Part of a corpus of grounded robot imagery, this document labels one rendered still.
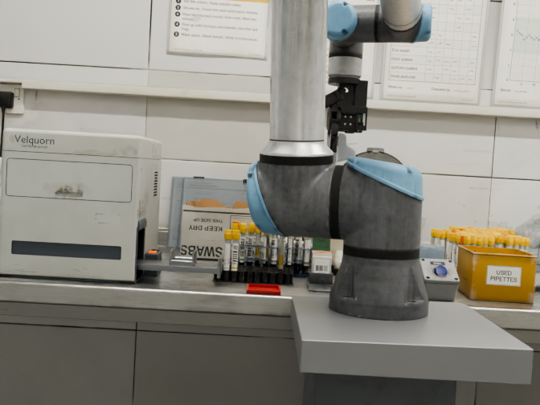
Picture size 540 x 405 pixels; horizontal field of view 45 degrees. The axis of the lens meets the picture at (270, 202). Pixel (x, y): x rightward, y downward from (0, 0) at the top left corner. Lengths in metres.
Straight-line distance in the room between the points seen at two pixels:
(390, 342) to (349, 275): 0.18
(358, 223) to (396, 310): 0.14
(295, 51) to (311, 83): 0.05
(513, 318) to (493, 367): 0.52
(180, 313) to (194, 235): 0.33
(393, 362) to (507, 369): 0.14
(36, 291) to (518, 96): 1.45
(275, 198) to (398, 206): 0.18
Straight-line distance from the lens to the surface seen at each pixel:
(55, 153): 1.37
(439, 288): 1.34
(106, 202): 1.34
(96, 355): 2.08
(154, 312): 1.34
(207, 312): 1.30
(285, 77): 0.98
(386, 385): 0.96
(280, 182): 0.97
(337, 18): 1.34
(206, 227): 1.61
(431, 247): 1.46
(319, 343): 0.82
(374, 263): 0.96
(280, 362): 2.03
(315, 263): 1.37
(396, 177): 0.95
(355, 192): 0.96
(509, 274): 1.44
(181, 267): 1.34
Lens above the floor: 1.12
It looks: 3 degrees down
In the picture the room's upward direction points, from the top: 3 degrees clockwise
